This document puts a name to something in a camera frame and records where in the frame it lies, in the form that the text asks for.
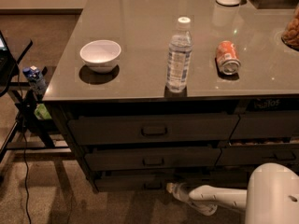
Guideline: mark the dark drawer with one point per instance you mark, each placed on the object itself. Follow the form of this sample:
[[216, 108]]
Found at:
[[272, 124], [145, 158], [259, 154], [149, 129], [225, 177], [133, 180]]

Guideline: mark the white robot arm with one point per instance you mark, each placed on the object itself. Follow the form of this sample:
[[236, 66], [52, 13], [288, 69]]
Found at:
[[272, 196]]

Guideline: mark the dark drawer cabinet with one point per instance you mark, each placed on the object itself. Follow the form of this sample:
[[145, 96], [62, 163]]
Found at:
[[63, 111]]

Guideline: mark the orange soda can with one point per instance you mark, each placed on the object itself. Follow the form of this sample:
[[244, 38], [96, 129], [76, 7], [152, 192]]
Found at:
[[227, 58]]

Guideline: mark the clear plastic water bottle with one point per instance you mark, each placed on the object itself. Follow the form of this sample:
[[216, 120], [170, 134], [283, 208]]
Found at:
[[179, 56]]

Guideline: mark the white ceramic bowl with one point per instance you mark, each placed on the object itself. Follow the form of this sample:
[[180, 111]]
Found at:
[[101, 56]]

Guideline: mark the green packet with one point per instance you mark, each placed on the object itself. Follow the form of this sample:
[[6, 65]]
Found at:
[[42, 112]]

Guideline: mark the black side stand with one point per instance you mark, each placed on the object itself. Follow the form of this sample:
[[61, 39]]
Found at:
[[23, 97]]

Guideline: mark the blue capped small bottle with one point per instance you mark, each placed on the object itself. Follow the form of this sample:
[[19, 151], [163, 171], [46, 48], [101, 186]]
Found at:
[[35, 79]]

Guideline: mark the bag of brown snacks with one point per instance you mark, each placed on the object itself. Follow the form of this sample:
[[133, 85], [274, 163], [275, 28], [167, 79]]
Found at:
[[291, 34]]

